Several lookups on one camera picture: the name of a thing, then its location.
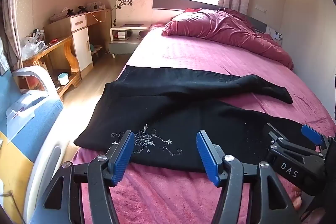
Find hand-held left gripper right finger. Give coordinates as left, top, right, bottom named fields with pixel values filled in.
left=196, top=130, right=302, bottom=224

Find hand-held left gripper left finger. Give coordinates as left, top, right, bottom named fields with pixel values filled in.
left=34, top=130, right=135, bottom=224

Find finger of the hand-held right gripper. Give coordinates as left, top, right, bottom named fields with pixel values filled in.
left=301, top=124, right=332, bottom=152
left=267, top=123, right=290, bottom=148

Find black pants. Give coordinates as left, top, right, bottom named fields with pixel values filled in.
left=73, top=65, right=319, bottom=172

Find person's right hand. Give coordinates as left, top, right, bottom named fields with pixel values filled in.
left=291, top=189, right=305, bottom=211

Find blue and yellow sofa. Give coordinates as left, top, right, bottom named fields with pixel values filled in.
left=0, top=64, right=72, bottom=224

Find teal enamel cup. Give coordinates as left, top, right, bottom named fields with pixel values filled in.
left=58, top=72, right=69, bottom=86

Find bed with pink sheet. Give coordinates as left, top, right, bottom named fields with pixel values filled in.
left=71, top=22, right=336, bottom=224

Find white grey nightstand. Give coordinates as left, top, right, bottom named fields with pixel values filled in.
left=109, top=23, right=153, bottom=58

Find clear plastic sheet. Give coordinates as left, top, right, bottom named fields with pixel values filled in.
left=5, top=93, right=36, bottom=130

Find wooden side table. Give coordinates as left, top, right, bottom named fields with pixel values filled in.
left=22, top=35, right=82, bottom=99

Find wood and white desk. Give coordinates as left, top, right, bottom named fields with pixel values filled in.
left=44, top=8, right=112, bottom=80

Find red quilt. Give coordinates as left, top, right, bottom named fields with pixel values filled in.
left=161, top=7, right=294, bottom=70

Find clear plastic bag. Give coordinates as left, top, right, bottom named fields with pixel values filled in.
left=21, top=40, right=47, bottom=61

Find white power strip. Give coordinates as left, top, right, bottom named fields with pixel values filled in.
left=50, top=13, right=68, bottom=22

